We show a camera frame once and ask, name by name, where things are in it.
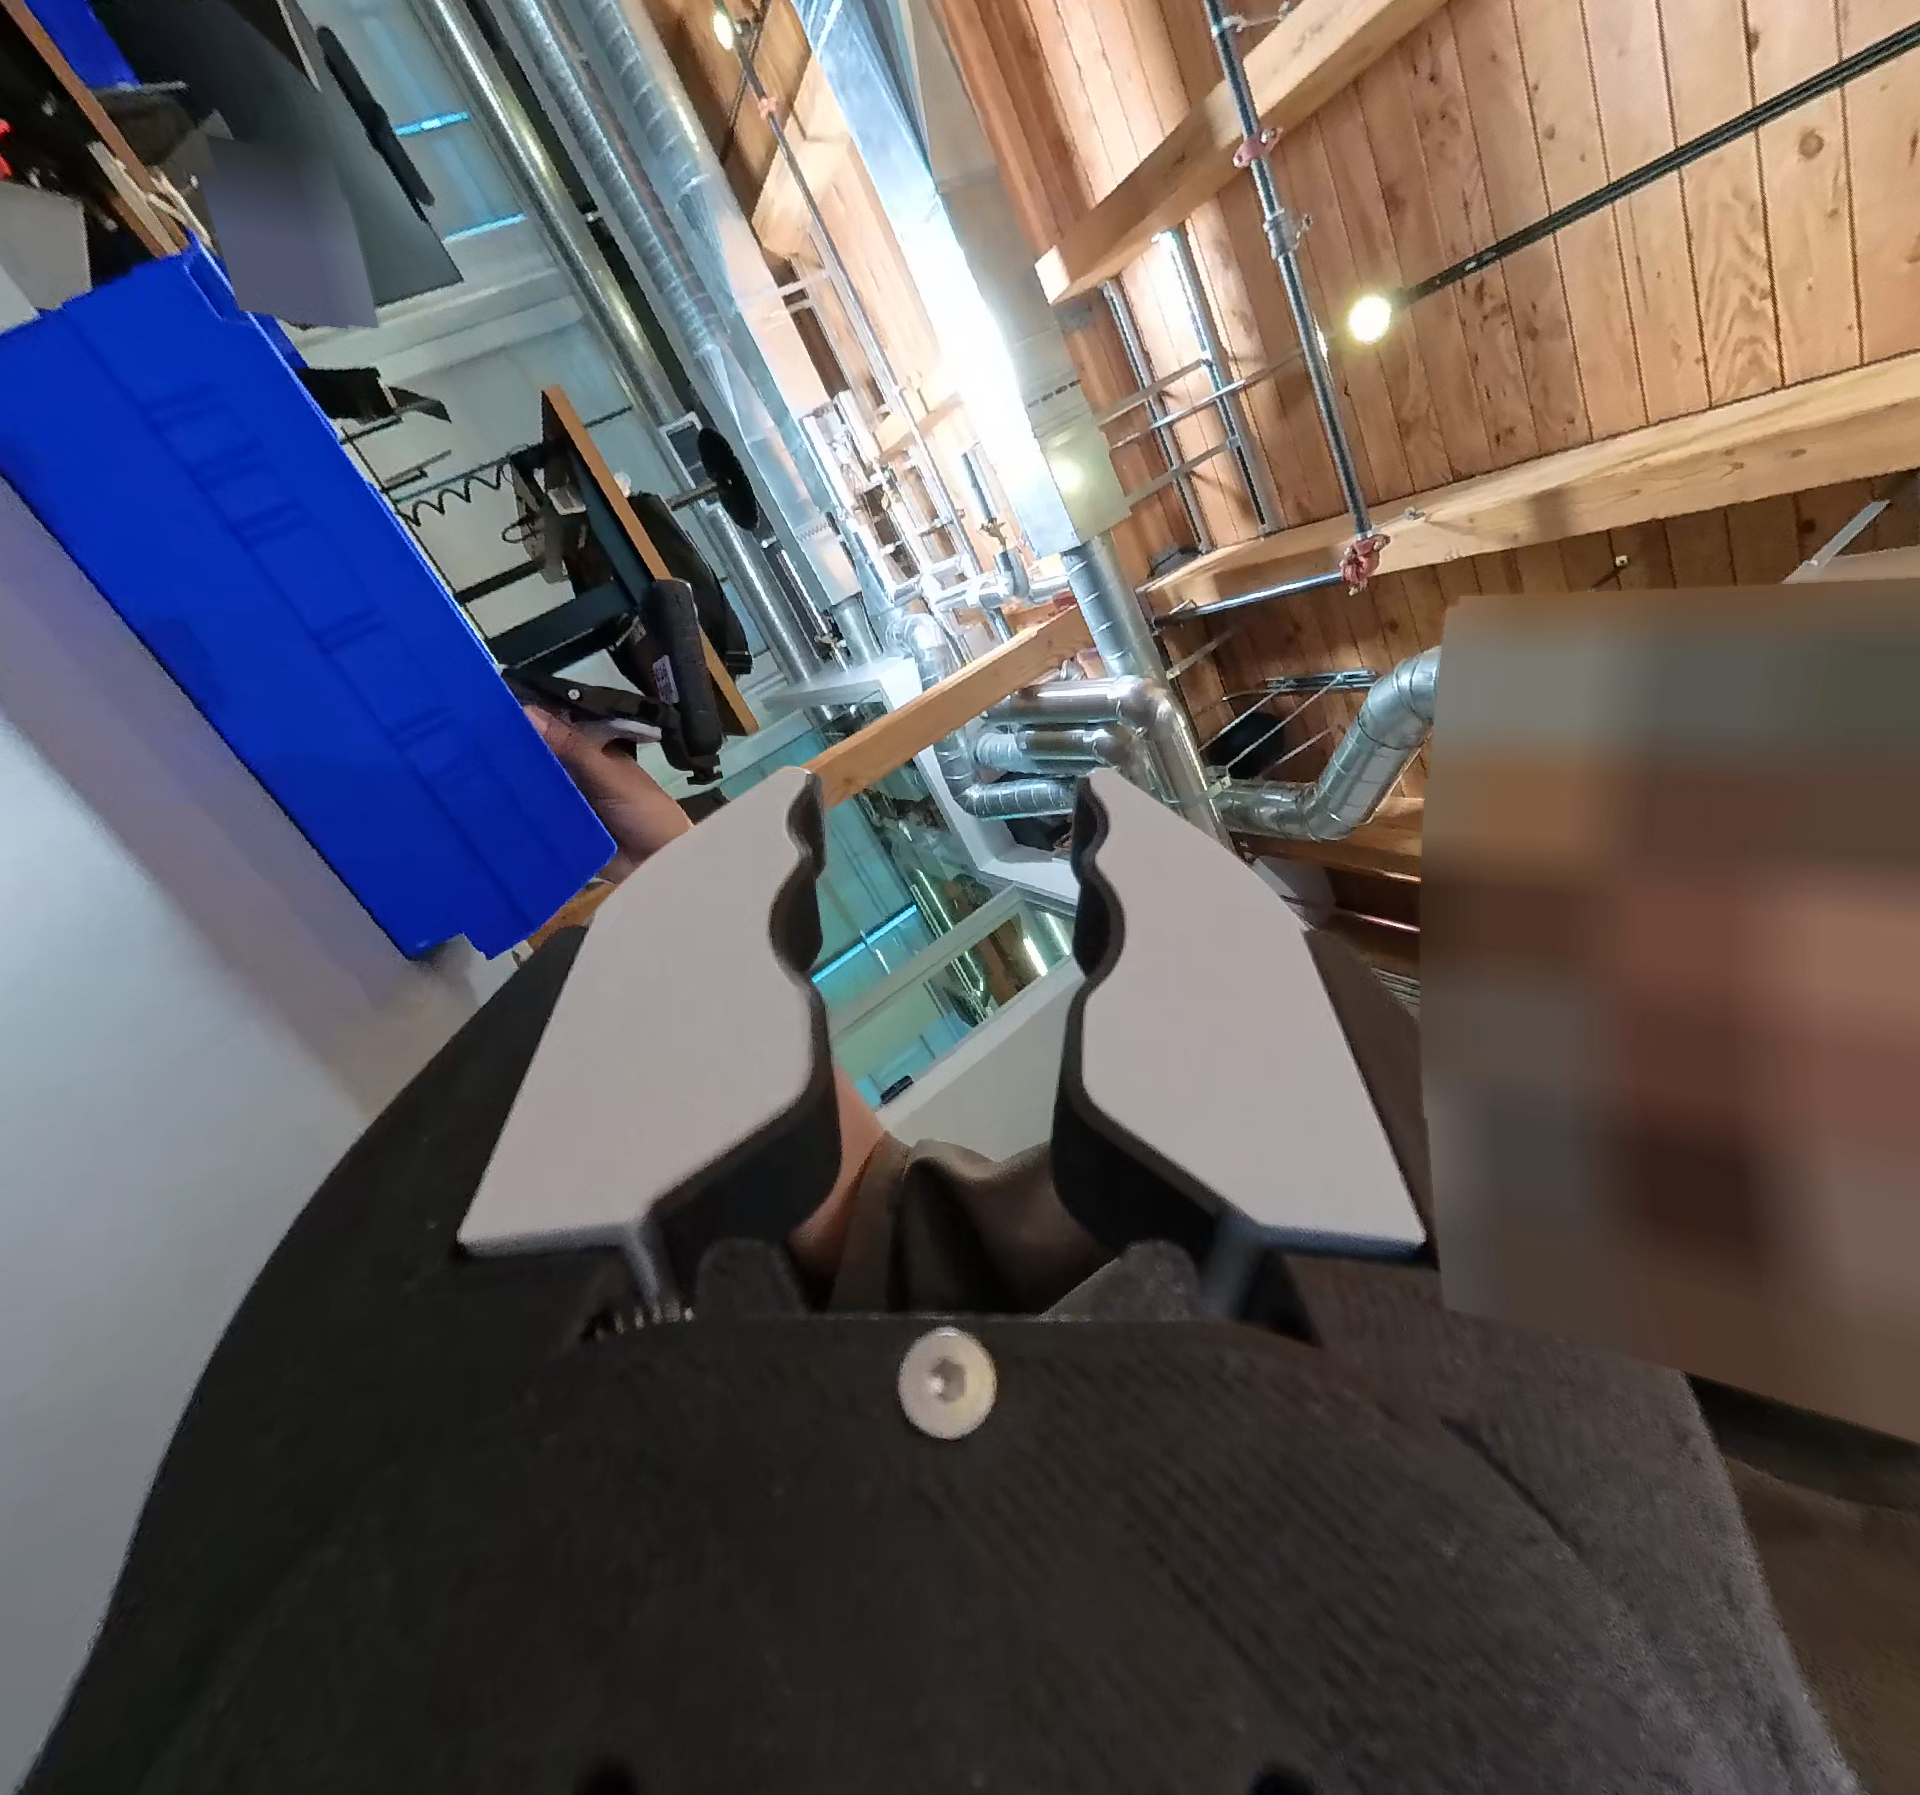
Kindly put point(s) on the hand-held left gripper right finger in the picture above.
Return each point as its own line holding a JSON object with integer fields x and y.
{"x": 1243, "y": 1073}

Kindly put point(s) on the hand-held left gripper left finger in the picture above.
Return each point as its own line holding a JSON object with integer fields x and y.
{"x": 644, "y": 1073}

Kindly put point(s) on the blue plastic bin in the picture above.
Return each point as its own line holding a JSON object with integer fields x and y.
{"x": 298, "y": 595}

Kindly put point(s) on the wooden-top standing desk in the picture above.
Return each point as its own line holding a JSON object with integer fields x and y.
{"x": 601, "y": 482}

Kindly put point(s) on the grey desk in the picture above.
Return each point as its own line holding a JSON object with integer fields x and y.
{"x": 151, "y": 1073}

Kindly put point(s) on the person's right hand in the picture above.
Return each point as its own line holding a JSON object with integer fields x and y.
{"x": 638, "y": 812}

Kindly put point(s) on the black backpack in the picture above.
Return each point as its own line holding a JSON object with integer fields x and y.
{"x": 678, "y": 535}

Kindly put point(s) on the black pole with round disc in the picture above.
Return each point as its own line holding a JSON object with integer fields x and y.
{"x": 728, "y": 471}

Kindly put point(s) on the silver insulated pipes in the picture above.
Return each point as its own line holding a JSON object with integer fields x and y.
{"x": 1351, "y": 777}

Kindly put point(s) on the black office chair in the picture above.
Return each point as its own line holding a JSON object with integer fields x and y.
{"x": 377, "y": 397}

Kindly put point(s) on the white sign board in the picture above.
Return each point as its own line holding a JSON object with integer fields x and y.
{"x": 37, "y": 252}

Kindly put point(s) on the wooden support post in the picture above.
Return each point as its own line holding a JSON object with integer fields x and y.
{"x": 930, "y": 717}

